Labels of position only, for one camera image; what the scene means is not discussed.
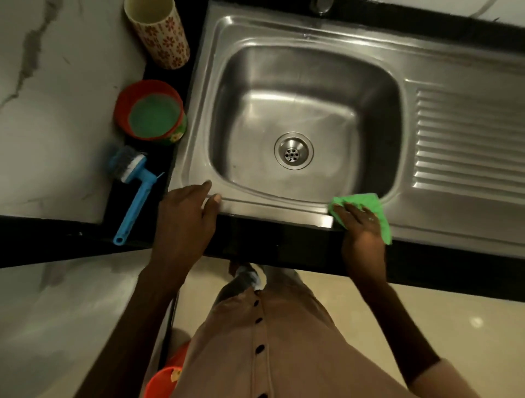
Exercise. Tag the person's left hand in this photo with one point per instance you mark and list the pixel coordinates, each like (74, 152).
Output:
(182, 225)

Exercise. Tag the person's right hand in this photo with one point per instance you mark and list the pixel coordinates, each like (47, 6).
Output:
(363, 246)

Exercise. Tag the person's left thumb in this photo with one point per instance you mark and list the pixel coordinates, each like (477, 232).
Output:
(212, 206)

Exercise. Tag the person's right thumb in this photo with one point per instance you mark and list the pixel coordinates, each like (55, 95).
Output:
(339, 213)

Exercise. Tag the green cleaning cloth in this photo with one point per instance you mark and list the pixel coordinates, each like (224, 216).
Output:
(371, 203)

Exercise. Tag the person's left forearm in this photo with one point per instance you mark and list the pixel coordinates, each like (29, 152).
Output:
(131, 328)

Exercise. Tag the person's right forearm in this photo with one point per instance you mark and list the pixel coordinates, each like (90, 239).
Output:
(393, 328)

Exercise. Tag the blue dish brush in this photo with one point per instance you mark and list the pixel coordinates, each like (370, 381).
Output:
(137, 192)

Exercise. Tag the person's foot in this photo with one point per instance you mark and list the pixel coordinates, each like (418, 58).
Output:
(246, 275)

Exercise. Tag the round metal sink drain strainer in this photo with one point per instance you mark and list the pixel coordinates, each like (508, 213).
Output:
(293, 151)

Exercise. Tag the green dish soap liquid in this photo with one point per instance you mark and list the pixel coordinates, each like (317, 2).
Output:
(154, 115)

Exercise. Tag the red plastic bowl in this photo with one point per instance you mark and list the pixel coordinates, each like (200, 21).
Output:
(123, 104)

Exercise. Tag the beige buttoned garment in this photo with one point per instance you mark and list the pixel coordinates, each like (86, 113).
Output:
(279, 348)

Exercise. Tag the cream cup with orange flowers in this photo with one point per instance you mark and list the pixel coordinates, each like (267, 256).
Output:
(166, 37)

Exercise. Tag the stainless steel sink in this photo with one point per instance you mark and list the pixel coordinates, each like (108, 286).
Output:
(451, 73)

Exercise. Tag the orange plastic bucket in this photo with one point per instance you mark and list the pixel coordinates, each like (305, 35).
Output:
(162, 383)

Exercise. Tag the chrome faucet base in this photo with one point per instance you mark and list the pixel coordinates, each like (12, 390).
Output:
(321, 5)

